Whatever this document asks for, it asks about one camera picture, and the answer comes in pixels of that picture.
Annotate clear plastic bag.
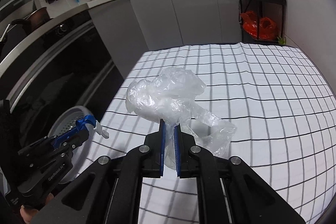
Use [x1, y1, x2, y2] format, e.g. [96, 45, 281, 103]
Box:
[126, 67, 237, 169]

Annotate blue plastic wrapper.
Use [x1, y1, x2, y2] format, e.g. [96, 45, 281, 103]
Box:
[75, 114, 96, 131]

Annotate grey perforated trash bin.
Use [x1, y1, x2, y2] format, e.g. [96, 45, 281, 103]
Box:
[48, 106, 94, 184]

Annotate grey kitchen cabinets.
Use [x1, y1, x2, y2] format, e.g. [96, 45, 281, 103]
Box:
[89, 0, 242, 77]

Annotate left hand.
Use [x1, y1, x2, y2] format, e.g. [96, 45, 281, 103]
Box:
[20, 193, 54, 224]

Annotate crumpled white tissue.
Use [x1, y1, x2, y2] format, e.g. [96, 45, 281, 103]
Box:
[93, 121, 109, 139]

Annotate black built-in oven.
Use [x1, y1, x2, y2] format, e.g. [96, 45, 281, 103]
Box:
[1, 11, 124, 147]

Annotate white black grid tablecloth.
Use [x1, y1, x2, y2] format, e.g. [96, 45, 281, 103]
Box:
[84, 43, 335, 223]

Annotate black frying pan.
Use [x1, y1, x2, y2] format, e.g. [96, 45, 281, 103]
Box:
[1, 19, 28, 61]

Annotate copper cooking pot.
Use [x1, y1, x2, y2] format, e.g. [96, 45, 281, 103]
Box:
[27, 7, 50, 28]

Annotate red plastic bag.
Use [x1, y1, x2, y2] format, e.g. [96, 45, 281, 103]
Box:
[240, 10, 278, 41]

